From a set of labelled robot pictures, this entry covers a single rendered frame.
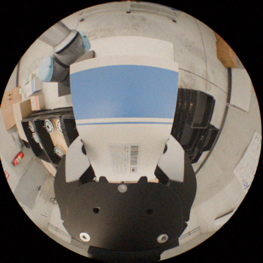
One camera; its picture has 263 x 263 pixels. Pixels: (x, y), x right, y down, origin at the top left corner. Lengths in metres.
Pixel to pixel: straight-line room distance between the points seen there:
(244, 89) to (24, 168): 6.25
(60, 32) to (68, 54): 0.11
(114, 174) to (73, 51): 0.41
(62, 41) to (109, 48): 0.33
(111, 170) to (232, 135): 2.79
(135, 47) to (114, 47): 0.13
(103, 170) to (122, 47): 0.60
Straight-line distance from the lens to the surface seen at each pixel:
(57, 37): 0.36
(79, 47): 0.39
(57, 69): 0.42
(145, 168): 0.15
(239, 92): 2.73
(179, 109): 1.16
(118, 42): 0.62
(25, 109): 0.98
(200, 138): 1.39
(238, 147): 2.76
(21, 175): 3.63
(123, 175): 0.16
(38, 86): 0.87
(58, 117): 0.43
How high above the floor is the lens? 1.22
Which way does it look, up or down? 61 degrees down
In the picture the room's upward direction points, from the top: 176 degrees clockwise
